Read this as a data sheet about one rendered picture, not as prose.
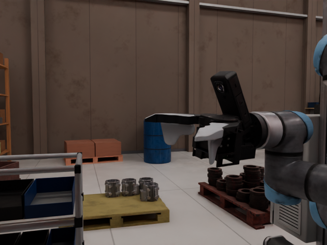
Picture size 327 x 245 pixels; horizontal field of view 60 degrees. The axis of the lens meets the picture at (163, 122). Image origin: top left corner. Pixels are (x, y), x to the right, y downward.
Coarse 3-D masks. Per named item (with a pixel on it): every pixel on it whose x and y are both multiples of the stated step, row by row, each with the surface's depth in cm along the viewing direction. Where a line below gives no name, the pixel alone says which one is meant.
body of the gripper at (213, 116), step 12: (204, 120) 50; (216, 120) 47; (228, 120) 47; (252, 120) 54; (240, 132) 49; (252, 132) 53; (264, 132) 52; (192, 144) 53; (204, 144) 51; (228, 144) 49; (240, 144) 49; (252, 144) 54; (204, 156) 50; (216, 156) 49; (228, 156) 52; (240, 156) 52; (252, 156) 54
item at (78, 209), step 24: (24, 168) 122; (48, 168) 124; (72, 168) 126; (0, 192) 148; (24, 192) 131; (48, 192) 156; (72, 192) 131; (0, 216) 124; (24, 216) 127; (48, 216) 129; (72, 216) 129; (0, 240) 152; (24, 240) 155; (48, 240) 145; (72, 240) 161
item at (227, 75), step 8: (224, 72) 50; (232, 72) 49; (216, 80) 50; (224, 80) 48; (232, 80) 48; (216, 88) 51; (224, 88) 49; (232, 88) 49; (240, 88) 50; (224, 96) 51; (232, 96) 49; (240, 96) 50; (224, 104) 52; (232, 104) 50; (240, 104) 50; (224, 112) 54; (232, 112) 52; (240, 112) 50; (248, 112) 52; (240, 120) 51; (248, 120) 52
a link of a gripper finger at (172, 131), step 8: (152, 120) 51; (160, 120) 51; (168, 120) 51; (176, 120) 51; (184, 120) 51; (192, 120) 52; (168, 128) 53; (176, 128) 52; (184, 128) 52; (192, 128) 52; (168, 136) 53; (176, 136) 53; (168, 144) 53
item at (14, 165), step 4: (0, 164) 333; (4, 164) 333; (8, 164) 332; (12, 164) 319; (16, 164) 327; (0, 168) 298; (4, 168) 305; (8, 168) 312; (12, 168) 319; (0, 176) 298; (4, 176) 305; (8, 176) 312; (12, 176) 319; (16, 176) 327; (0, 180) 298
